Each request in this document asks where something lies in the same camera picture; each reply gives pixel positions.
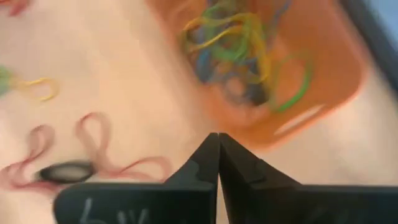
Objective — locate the orange plastic bin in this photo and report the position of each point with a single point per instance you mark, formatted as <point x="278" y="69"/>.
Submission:
<point x="335" y="62"/>

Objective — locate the green band edge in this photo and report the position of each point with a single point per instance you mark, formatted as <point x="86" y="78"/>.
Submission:
<point x="306" y="84"/>

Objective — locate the red rubber band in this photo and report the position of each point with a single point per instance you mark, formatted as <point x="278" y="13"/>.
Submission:
<point x="15" y="7"/>
<point x="93" y="115"/>

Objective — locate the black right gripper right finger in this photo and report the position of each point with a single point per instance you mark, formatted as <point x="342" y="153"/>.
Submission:
<point x="264" y="199"/>

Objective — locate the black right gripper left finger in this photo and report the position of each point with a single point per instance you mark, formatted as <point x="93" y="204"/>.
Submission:
<point x="186" y="202"/>

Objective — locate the yellow rubber band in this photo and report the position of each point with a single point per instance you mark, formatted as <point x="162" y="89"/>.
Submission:
<point x="55" y="90"/>
<point x="214" y="38"/>

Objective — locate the black rubber band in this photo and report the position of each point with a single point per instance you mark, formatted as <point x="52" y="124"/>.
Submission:
<point x="90" y="170"/>

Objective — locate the green rubber band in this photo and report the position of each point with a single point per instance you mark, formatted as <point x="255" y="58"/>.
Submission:
<point x="230" y="56"/>
<point x="3" y="81"/>

